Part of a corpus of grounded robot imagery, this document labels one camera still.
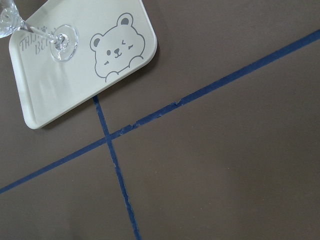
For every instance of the cream bear tray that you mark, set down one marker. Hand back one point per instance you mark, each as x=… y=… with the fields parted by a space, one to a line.
x=116 y=39

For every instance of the clear wine glass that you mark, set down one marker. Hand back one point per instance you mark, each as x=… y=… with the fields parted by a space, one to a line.
x=63 y=41

